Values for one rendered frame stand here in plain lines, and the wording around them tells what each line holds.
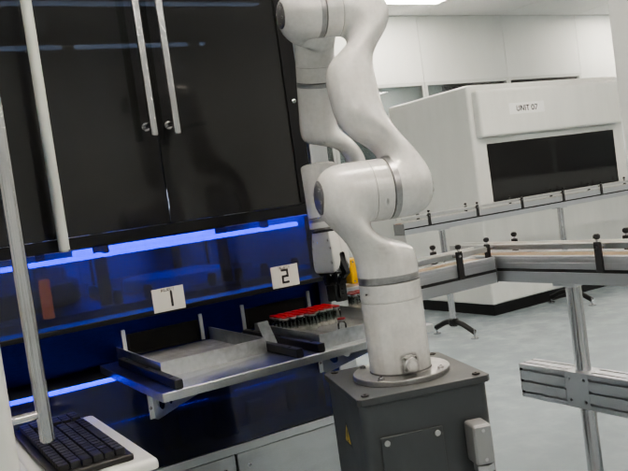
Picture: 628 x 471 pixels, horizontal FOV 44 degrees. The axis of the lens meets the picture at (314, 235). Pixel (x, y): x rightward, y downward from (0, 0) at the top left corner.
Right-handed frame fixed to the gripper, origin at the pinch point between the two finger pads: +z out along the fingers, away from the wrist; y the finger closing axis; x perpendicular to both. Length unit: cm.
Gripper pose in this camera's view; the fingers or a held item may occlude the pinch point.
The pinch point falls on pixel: (336, 292)
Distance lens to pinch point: 188.7
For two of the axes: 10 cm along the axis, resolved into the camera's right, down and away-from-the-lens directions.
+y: 5.0, -0.6, -8.7
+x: 8.6, -1.4, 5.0
